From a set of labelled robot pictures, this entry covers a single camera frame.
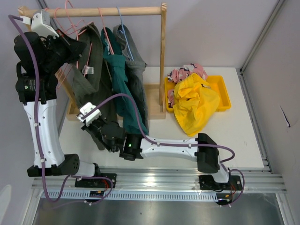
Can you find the yellow plastic tray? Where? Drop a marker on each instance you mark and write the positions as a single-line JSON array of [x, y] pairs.
[[216, 83]]

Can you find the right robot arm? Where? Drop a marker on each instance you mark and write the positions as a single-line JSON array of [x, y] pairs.
[[131, 147]]

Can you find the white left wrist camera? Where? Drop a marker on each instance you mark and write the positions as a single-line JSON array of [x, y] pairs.
[[40, 24]]

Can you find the aluminium mounting rail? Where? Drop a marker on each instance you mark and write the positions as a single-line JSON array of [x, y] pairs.
[[187, 180]]

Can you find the grey shorts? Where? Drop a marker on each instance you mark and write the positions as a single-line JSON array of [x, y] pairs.
[[134, 72]]

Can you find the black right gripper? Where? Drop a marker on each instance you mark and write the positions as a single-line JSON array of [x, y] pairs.
[[88, 128]]

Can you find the white cable duct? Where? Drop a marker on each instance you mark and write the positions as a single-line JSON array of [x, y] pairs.
[[140, 196]]

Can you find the yellow shorts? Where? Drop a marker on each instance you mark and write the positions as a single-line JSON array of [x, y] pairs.
[[195, 103]]

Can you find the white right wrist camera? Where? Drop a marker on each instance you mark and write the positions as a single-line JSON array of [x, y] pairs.
[[88, 113]]

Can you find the wooden clothes rack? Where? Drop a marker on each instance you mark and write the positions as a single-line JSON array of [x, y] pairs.
[[155, 93]]

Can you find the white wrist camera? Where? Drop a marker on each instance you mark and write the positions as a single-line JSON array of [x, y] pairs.
[[88, 113], [40, 24]]

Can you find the pink floral shorts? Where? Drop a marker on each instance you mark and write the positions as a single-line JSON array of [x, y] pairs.
[[179, 74]]

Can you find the olive green shorts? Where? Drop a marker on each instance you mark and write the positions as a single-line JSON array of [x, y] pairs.
[[97, 86]]

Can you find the blue wire hanger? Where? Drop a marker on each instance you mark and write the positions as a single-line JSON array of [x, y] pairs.
[[124, 33]]

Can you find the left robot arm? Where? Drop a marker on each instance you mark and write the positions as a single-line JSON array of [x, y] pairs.
[[40, 58]]

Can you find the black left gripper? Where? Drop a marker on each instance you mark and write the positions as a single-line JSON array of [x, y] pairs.
[[74, 48]]

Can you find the teal green shorts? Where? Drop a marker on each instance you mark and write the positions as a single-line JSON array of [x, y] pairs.
[[116, 66]]

